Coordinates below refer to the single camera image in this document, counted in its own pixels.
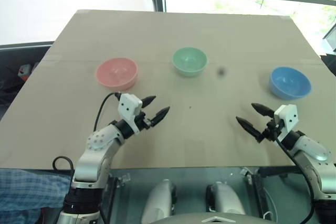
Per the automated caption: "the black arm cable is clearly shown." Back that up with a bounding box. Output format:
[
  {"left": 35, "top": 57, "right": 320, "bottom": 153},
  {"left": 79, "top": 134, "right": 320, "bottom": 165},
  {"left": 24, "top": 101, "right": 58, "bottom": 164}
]
[
  {"left": 52, "top": 92, "right": 122, "bottom": 180},
  {"left": 272, "top": 129, "right": 316, "bottom": 224}
]

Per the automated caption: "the green bowl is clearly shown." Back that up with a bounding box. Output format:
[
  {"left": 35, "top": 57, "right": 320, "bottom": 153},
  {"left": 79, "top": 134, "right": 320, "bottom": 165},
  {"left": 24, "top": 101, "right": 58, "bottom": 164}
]
[{"left": 172, "top": 47, "right": 208, "bottom": 78}]

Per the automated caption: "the silver right robot leg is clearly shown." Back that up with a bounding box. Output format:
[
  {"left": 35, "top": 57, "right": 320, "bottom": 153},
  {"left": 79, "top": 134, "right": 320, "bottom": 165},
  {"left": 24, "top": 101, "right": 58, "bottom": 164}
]
[{"left": 205, "top": 181, "right": 247, "bottom": 216}]

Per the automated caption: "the pink red bowl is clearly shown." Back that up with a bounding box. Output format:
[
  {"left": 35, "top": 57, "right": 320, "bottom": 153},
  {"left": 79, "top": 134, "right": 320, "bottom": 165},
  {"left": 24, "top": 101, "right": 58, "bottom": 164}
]
[{"left": 96, "top": 57, "right": 139, "bottom": 91}]

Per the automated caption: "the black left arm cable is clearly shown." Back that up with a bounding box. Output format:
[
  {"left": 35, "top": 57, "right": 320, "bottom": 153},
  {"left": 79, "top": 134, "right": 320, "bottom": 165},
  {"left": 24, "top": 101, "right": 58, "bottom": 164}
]
[{"left": 52, "top": 92, "right": 122, "bottom": 180}]

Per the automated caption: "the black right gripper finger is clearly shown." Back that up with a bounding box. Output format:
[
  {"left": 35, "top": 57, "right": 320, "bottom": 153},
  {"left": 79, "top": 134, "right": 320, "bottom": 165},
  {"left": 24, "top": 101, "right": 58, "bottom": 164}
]
[
  {"left": 235, "top": 116, "right": 264, "bottom": 142},
  {"left": 251, "top": 102, "right": 275, "bottom": 118}
]

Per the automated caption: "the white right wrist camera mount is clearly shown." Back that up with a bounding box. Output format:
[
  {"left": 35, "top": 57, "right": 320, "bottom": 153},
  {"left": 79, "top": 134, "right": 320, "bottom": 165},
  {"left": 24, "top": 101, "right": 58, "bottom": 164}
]
[{"left": 274, "top": 104, "right": 299, "bottom": 141}]

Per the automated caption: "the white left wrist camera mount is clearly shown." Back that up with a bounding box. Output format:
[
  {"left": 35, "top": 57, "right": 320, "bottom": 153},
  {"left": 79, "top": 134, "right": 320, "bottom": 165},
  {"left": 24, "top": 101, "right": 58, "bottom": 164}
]
[{"left": 117, "top": 93, "right": 143, "bottom": 133}]

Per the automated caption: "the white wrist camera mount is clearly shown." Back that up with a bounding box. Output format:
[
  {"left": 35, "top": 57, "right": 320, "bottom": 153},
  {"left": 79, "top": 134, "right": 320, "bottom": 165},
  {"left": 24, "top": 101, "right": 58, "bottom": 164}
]
[
  {"left": 274, "top": 104, "right": 299, "bottom": 141},
  {"left": 117, "top": 93, "right": 143, "bottom": 133}
]

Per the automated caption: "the dark cluttered side table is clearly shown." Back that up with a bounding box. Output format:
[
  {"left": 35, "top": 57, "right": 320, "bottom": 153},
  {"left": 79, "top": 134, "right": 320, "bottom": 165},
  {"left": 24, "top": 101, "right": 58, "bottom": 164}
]
[{"left": 0, "top": 40, "right": 55, "bottom": 121}]

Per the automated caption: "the silver left robot leg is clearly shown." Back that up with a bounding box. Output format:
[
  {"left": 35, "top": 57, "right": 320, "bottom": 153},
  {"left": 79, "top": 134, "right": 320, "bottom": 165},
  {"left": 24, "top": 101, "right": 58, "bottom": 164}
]
[{"left": 141, "top": 179, "right": 177, "bottom": 224}]

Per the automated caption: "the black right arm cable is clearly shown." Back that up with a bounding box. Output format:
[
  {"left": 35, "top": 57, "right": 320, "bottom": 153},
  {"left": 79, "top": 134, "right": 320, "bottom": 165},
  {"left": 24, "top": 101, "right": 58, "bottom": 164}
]
[{"left": 272, "top": 129, "right": 316, "bottom": 224}]

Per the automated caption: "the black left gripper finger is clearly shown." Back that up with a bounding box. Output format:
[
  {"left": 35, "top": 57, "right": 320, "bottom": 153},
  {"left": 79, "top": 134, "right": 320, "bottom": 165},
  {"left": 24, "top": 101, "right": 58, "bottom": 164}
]
[
  {"left": 151, "top": 106, "right": 171, "bottom": 126},
  {"left": 141, "top": 95, "right": 157, "bottom": 109}
]

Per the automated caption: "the silver robot leg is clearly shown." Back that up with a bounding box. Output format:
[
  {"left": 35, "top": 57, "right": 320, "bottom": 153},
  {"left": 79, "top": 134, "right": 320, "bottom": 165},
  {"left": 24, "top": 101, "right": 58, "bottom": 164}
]
[
  {"left": 141, "top": 179, "right": 177, "bottom": 224},
  {"left": 205, "top": 181, "right": 247, "bottom": 216}
]

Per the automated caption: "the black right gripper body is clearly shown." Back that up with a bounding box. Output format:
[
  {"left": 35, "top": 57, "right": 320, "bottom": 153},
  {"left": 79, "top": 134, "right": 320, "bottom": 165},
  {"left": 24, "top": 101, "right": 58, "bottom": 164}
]
[{"left": 258, "top": 118, "right": 285, "bottom": 142}]

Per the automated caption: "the blue plaid cloth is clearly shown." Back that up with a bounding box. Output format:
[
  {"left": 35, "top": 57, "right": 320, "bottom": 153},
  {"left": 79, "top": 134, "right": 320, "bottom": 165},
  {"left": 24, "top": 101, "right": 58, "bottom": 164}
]
[{"left": 0, "top": 168, "right": 72, "bottom": 224}]

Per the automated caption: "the grey robot torso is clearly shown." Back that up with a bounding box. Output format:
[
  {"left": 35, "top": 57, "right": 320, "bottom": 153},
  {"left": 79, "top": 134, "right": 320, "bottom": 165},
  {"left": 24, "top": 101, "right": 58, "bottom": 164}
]
[{"left": 154, "top": 213, "right": 277, "bottom": 224}]

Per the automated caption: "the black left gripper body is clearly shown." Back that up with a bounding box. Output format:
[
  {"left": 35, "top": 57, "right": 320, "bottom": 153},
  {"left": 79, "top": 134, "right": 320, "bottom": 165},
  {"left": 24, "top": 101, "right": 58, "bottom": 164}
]
[{"left": 134, "top": 111, "right": 156, "bottom": 132}]

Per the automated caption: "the blue bowl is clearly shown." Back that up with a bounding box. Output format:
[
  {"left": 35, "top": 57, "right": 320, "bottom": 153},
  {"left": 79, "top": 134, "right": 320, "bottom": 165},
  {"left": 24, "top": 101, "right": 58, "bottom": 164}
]
[{"left": 268, "top": 66, "right": 312, "bottom": 100}]

